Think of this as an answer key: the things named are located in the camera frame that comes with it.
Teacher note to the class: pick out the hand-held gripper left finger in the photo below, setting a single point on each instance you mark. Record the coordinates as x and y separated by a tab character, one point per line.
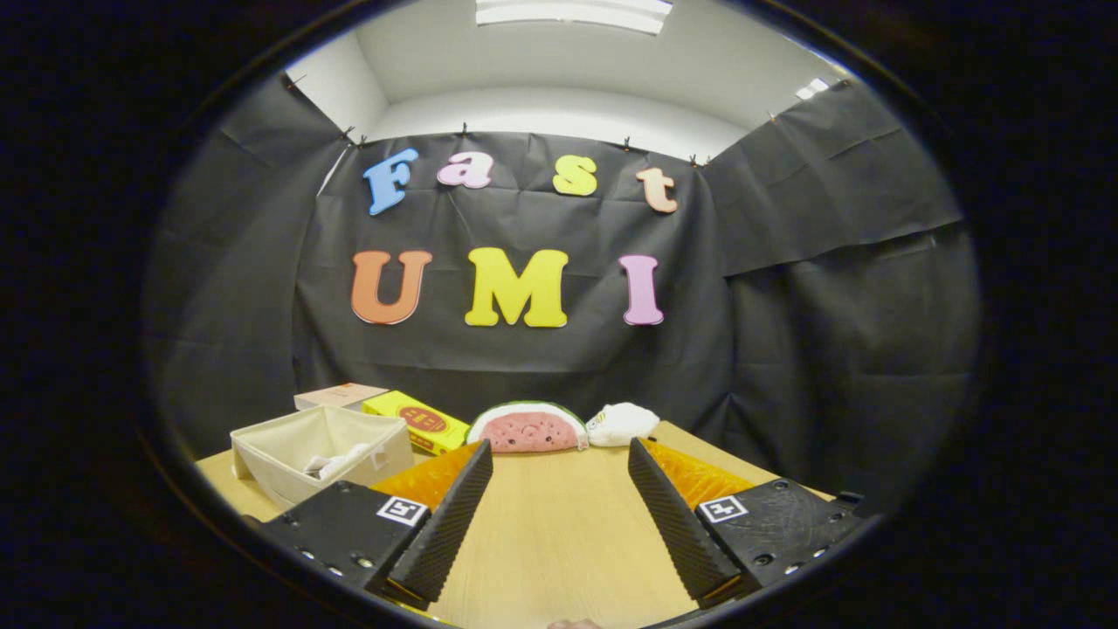
441	528

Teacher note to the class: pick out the beige fabric storage box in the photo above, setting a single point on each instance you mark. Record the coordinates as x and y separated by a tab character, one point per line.
271	459

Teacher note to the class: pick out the white plush toy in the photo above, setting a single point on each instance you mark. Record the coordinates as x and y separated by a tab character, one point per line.
622	424

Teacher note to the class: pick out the small ceiling light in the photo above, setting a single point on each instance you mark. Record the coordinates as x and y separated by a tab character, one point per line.
812	87

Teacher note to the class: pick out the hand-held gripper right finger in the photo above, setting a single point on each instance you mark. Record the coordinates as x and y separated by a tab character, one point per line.
677	524

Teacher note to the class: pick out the black table edge bracket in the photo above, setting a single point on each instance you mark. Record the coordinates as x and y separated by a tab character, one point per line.
849	500

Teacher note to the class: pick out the yellow book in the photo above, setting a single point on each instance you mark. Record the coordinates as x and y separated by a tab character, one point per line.
419	421

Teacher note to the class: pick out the beige book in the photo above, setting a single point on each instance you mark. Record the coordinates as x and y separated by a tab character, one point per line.
336	395

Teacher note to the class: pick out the long ceiling light panel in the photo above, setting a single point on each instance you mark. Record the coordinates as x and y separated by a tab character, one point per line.
572	13

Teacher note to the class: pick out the watermelon slice plush toy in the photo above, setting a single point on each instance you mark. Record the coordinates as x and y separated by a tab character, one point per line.
528	430

